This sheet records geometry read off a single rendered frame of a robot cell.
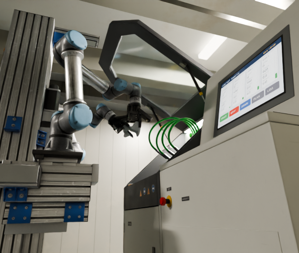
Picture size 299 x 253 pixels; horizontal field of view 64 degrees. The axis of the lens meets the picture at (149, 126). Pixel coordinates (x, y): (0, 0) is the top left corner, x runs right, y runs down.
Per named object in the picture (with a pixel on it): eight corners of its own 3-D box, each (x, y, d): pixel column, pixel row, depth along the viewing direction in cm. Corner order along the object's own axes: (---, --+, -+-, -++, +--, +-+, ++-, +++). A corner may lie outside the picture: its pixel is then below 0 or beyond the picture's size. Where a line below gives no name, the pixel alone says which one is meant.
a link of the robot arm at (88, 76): (42, 59, 134) (108, 106, 162) (51, 50, 127) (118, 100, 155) (50, 46, 140) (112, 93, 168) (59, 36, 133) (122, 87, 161)
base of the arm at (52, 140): (41, 151, 112) (44, 131, 115) (43, 158, 125) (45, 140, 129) (75, 153, 117) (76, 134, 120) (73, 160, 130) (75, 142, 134)
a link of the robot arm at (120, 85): (109, 93, 151) (122, 98, 158) (120, 86, 143) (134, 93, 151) (109, 82, 153) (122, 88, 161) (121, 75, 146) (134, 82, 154)
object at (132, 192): (124, 210, 171) (124, 186, 177) (130, 210, 173) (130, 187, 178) (157, 205, 117) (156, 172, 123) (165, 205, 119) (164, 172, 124)
